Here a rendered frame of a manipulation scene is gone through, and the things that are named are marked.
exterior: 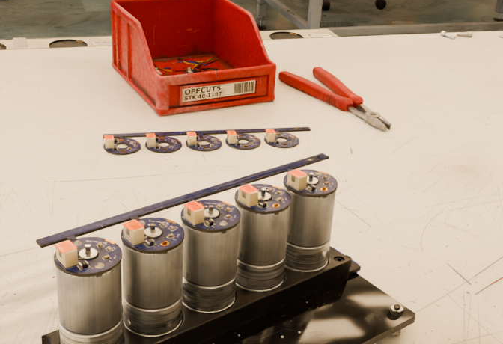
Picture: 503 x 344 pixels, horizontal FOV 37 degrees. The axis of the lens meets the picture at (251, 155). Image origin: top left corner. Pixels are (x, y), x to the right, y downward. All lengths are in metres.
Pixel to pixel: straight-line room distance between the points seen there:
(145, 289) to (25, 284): 0.10
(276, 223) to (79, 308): 0.09
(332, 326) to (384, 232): 0.11
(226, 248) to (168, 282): 0.03
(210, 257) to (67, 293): 0.06
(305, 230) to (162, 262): 0.08
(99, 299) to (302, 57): 0.47
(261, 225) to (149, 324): 0.06
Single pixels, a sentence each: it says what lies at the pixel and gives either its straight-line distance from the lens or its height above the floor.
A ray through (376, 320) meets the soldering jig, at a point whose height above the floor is 0.76.
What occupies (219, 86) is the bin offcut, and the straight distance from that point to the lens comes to 0.58.
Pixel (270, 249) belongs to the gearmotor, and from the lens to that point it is 0.33.
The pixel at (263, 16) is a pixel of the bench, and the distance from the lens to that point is 3.48.
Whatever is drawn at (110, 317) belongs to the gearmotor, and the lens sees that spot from 0.30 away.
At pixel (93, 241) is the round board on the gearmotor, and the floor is 0.81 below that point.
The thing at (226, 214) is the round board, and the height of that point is 0.81.
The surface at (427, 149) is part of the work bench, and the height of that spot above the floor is 0.75.
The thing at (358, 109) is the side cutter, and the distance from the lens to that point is 0.59.
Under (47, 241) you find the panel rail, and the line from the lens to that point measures 0.30.
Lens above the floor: 0.97
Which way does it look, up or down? 26 degrees down
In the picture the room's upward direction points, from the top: 4 degrees clockwise
